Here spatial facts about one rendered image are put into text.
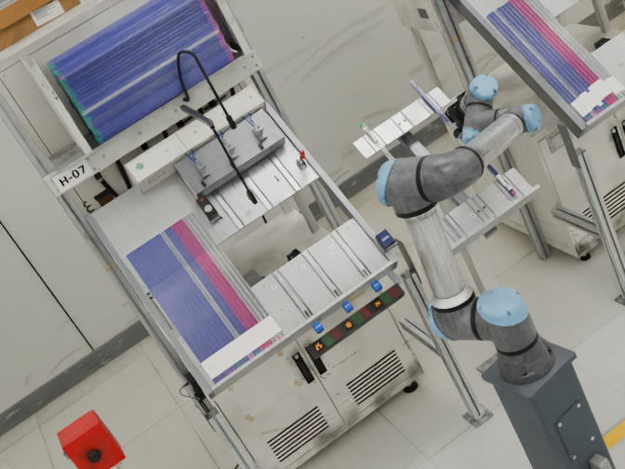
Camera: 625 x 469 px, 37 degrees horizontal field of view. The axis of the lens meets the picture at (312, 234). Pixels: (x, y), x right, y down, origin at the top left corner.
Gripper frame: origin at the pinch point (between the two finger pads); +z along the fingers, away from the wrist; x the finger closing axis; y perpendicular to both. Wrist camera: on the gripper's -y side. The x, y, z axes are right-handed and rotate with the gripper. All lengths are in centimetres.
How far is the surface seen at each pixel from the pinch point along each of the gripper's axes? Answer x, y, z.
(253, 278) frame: 72, 8, 53
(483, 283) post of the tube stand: 13, -40, 30
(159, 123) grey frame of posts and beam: 74, 58, 8
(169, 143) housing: 74, 53, 12
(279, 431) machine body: 94, -40, 61
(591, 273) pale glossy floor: -38, -60, 71
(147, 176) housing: 86, 47, 12
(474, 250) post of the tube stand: 11.2, -30.3, 22.8
